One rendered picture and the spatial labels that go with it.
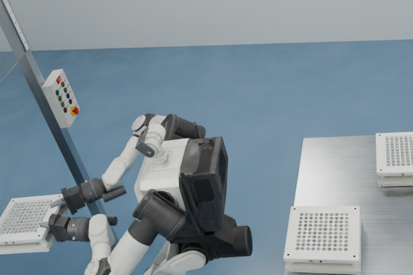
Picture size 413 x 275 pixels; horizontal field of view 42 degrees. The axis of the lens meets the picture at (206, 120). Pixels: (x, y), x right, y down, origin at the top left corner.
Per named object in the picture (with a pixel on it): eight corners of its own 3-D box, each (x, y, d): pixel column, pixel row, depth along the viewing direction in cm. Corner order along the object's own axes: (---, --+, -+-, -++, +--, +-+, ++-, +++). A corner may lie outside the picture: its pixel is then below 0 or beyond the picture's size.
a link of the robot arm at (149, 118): (144, 107, 231) (165, 109, 211) (166, 125, 236) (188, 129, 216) (128, 128, 228) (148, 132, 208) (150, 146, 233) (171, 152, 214)
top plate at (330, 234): (283, 262, 180) (283, 258, 179) (291, 209, 199) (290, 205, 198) (359, 264, 172) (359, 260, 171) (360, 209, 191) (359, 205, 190)
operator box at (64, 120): (80, 108, 297) (62, 68, 283) (70, 127, 283) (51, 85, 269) (70, 110, 298) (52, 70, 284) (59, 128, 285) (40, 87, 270)
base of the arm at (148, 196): (175, 232, 179) (193, 207, 175) (164, 251, 167) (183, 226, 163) (137, 207, 179) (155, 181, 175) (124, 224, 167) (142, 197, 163)
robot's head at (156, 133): (169, 142, 188) (162, 122, 183) (164, 161, 179) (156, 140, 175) (152, 145, 189) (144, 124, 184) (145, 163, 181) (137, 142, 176)
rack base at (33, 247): (-8, 255, 209) (-11, 250, 208) (18, 210, 229) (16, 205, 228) (48, 251, 203) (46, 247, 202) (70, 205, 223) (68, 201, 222)
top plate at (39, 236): (-14, 246, 206) (-17, 242, 205) (13, 201, 226) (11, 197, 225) (43, 242, 200) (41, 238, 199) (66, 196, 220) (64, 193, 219)
